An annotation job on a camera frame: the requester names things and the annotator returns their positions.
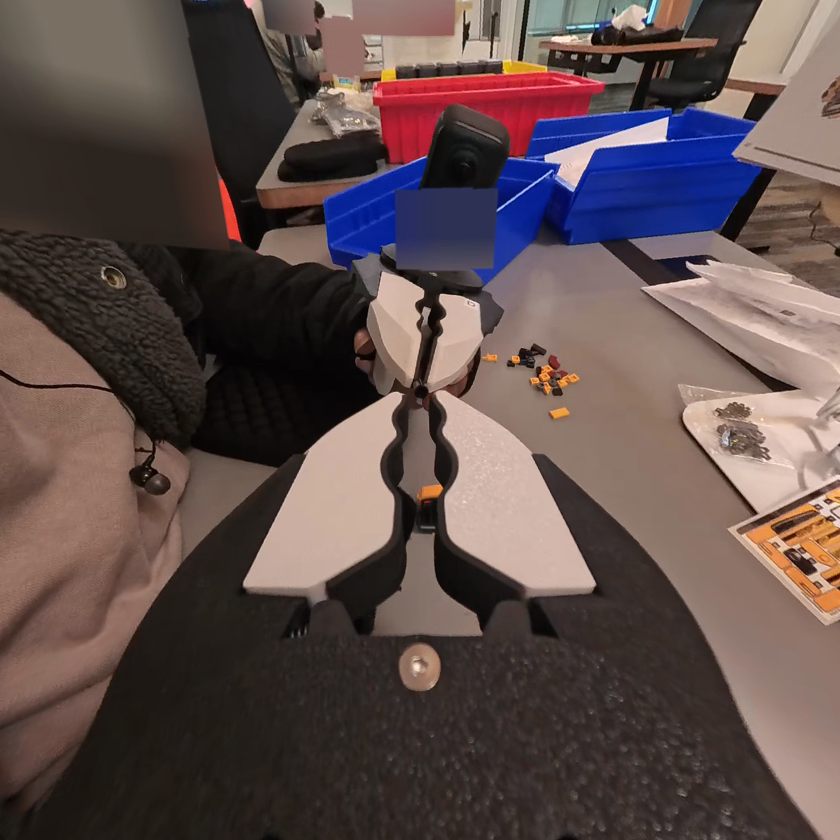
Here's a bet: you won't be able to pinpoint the wooden table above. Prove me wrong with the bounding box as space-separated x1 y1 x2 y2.
538 36 720 112

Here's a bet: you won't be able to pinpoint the clear bag of black parts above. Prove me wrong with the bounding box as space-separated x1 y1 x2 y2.
679 384 840 471

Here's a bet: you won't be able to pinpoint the row of black boxes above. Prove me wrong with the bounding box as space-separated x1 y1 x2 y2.
394 59 505 81

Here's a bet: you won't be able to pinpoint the plastic bag with grey parts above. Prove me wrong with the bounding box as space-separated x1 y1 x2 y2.
681 388 840 514

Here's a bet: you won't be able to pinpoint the clear bags of metal parts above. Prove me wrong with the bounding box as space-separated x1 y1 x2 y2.
311 91 383 140

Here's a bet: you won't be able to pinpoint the blue plastic bin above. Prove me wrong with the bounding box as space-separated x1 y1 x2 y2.
525 107 766 248
323 156 560 273

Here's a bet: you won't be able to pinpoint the pile of small lego pieces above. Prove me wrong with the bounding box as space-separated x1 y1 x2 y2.
482 341 582 421

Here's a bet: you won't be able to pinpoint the black soft pouch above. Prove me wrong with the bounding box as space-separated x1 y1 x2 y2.
277 134 389 186

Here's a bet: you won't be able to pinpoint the red plastic bin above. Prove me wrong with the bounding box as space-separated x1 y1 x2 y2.
372 72 606 165

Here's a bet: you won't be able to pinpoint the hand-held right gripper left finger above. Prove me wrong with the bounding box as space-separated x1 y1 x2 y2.
243 390 412 603

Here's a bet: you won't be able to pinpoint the grey instruction booklet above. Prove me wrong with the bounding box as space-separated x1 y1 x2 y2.
731 31 840 189

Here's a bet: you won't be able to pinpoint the white paper in bin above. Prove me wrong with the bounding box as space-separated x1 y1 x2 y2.
543 116 672 183

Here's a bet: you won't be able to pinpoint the white paper bag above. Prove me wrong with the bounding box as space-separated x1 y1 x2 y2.
642 259 840 396

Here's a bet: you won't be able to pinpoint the yellow black lego car assembly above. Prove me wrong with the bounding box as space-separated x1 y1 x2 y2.
416 484 445 534

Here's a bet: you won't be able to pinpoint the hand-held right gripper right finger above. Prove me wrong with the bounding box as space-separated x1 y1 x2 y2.
428 390 598 601

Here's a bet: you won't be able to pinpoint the black earphone with cable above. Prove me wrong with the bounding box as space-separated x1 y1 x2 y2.
0 367 173 497

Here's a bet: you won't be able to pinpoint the grey side table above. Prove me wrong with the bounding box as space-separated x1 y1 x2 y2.
255 98 401 211

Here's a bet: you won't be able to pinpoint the black mesh office chair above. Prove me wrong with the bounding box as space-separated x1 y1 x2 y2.
646 0 750 114

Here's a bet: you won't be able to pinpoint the person's left forearm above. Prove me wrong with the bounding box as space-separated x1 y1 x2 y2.
125 243 372 468

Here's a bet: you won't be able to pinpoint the orange sticker sheet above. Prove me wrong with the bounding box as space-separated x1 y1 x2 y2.
727 478 840 626

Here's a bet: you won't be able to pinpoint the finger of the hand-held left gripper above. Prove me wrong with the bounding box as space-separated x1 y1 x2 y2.
366 270 429 396
424 291 492 392

